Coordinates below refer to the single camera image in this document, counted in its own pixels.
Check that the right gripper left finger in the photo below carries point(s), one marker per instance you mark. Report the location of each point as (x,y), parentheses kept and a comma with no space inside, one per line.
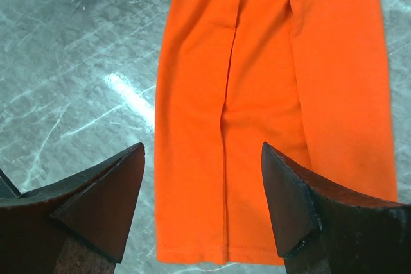
(79,224)

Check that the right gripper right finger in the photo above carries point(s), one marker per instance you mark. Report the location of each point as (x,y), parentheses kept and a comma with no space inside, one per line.
(320,226)

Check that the orange t shirt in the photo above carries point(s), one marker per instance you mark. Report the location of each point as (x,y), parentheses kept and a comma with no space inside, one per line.
(309,77)

